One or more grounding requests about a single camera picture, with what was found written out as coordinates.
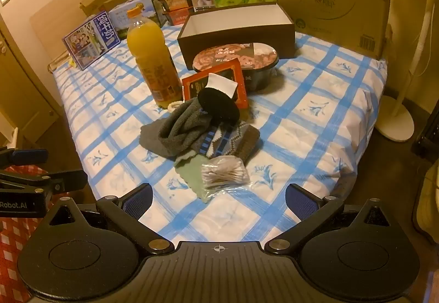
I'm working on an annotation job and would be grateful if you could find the blue milk carton box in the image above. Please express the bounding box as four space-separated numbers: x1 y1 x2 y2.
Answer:
62 11 120 71

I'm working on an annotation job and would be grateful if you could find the beige bag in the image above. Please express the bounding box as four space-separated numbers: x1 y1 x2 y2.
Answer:
415 162 439 235

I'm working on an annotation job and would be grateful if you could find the black sock with white label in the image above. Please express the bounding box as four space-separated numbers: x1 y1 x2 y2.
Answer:
198 72 241 127

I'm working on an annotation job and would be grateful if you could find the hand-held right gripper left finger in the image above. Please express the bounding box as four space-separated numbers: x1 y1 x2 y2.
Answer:
41 183 174 256

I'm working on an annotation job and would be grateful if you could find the patterned knit sock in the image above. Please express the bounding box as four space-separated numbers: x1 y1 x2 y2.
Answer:
190 119 261 168

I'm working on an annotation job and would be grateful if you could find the red instant food box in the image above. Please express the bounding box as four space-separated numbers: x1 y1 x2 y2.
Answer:
162 9 192 26

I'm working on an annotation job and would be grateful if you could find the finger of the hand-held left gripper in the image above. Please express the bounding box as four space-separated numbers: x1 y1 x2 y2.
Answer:
0 148 49 163
0 169 88 193

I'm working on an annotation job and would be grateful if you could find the cow print milk box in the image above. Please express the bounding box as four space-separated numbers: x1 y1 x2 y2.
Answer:
108 0 163 41

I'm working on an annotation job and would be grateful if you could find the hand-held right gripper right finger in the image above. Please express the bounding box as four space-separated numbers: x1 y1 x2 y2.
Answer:
264 183 395 256

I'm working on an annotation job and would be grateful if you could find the red packet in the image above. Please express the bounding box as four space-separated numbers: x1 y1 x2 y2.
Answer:
181 59 248 109

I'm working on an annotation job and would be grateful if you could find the large cardboard box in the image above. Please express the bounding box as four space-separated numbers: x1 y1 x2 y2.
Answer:
269 0 400 61

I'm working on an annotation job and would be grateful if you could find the black metal rack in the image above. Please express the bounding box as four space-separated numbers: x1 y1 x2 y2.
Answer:
412 118 439 157

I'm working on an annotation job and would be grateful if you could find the wooden door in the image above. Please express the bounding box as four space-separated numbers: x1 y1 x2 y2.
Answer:
0 11 66 146

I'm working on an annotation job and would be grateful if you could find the red checkered bag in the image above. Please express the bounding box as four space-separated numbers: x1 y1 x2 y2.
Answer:
0 166 52 290

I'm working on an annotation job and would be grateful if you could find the brown printed packet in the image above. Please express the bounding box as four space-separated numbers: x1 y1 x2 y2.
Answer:
192 42 280 91

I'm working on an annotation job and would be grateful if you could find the pale green cloth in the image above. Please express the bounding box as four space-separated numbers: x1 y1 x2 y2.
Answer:
174 152 223 205

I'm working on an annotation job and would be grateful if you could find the orange juice bottle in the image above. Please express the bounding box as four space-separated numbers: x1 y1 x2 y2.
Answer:
127 4 182 110

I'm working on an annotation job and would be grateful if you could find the brown shoe box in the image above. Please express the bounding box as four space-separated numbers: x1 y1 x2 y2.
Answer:
176 3 296 71

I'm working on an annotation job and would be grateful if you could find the orange instant food box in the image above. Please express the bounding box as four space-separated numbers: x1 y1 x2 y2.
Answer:
157 0 193 12

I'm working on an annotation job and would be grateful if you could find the white standing fan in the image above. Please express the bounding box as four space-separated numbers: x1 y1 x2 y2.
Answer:
374 8 436 142

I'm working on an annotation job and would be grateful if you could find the grey knit sock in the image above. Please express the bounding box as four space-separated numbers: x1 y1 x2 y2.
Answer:
140 99 213 159

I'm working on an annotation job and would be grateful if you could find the bag of cotton swabs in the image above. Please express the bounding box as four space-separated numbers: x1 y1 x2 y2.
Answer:
200 155 250 191

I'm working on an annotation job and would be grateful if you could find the blue plaid bed sheet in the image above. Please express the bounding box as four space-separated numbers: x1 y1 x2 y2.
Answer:
48 23 388 249

